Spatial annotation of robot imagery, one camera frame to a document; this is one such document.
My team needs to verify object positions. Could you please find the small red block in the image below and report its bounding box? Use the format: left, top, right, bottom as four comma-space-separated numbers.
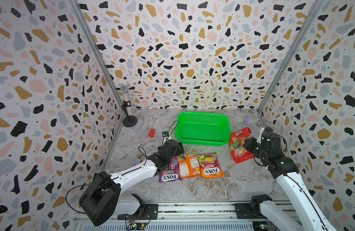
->
149, 129, 155, 138

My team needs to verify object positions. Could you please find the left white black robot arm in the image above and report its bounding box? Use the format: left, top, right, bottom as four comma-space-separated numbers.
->
79, 139, 184, 226

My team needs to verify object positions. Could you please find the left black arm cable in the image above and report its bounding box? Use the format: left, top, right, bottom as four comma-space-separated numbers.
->
64, 183, 100, 215

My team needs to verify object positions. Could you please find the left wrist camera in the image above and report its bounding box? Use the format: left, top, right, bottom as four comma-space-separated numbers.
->
162, 131, 169, 144

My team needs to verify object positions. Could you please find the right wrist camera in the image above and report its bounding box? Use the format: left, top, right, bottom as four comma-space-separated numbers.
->
260, 127, 273, 134

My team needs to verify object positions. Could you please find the purple Fox's candy bag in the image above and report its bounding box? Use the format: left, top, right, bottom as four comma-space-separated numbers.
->
159, 157, 181, 183

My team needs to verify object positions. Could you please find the yellow orange Fox's candy bag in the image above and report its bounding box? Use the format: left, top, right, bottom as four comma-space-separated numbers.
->
198, 153, 224, 179

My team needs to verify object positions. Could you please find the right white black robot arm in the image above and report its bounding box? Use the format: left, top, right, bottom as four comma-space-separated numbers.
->
243, 127, 335, 231

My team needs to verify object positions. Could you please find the green plastic basket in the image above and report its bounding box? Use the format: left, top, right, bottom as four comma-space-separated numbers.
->
175, 112, 231, 146

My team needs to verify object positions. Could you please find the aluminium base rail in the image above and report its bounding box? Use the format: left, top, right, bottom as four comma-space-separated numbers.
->
73, 200, 320, 231

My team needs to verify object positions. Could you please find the teal Fox's candy bag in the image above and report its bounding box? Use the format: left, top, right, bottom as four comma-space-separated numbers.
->
136, 155, 146, 165

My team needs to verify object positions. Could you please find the black stand with clear tube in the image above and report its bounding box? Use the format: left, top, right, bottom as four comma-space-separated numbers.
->
120, 86, 138, 128

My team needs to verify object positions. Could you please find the red candy bag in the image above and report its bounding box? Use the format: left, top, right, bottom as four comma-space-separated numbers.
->
229, 127, 254, 164

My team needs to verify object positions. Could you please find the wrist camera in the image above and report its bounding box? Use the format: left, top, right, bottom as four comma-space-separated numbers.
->
260, 127, 273, 134
162, 131, 169, 144

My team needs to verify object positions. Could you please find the small purple object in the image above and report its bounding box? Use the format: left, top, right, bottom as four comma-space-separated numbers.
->
243, 115, 251, 125

